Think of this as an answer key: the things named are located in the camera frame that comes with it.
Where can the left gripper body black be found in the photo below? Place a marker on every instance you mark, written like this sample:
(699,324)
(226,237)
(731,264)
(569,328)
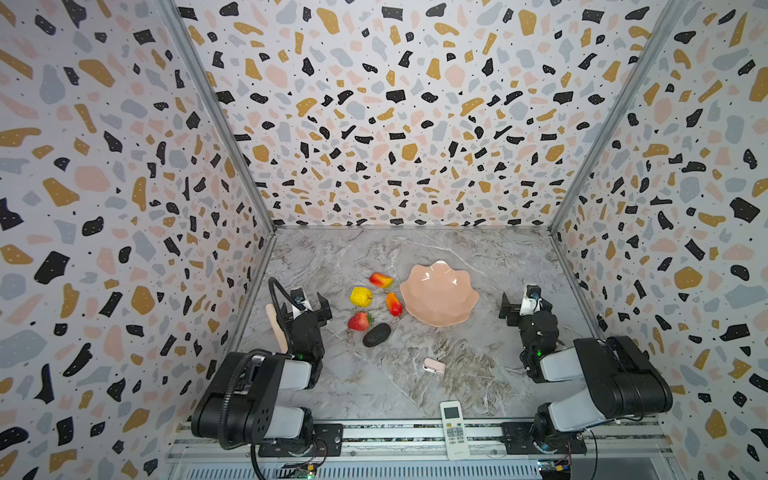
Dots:
(313,313)

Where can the red fake strawberry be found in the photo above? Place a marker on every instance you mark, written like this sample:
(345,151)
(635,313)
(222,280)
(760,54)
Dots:
(360,321)

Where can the yellow fake lemon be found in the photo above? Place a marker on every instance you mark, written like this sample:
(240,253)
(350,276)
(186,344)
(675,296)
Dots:
(361,297)

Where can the dark fake avocado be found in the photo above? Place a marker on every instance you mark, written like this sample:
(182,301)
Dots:
(377,335)

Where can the red-yellow fake peach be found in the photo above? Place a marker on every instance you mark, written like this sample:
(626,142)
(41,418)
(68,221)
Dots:
(381,281)

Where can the red-orange fake mango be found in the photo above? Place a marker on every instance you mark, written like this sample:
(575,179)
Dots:
(394,305)

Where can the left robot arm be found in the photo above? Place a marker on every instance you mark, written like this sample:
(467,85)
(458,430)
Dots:
(240,405)

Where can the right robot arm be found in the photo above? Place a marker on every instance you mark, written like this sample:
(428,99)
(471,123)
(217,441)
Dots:
(620,382)

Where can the pink flower-shaped fruit bowl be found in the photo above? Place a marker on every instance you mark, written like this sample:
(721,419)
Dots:
(438,295)

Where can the beige wooden rolling pin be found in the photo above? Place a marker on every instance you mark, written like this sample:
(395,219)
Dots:
(278,331)

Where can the small pink case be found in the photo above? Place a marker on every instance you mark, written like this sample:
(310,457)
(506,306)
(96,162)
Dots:
(433,366)

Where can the white remote control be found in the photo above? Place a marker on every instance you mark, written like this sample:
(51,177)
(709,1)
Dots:
(457,445)

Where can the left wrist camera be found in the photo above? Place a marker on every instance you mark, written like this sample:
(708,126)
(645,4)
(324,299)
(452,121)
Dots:
(299,300)

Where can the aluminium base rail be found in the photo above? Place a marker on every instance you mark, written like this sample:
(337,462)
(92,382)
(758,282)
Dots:
(417,449)

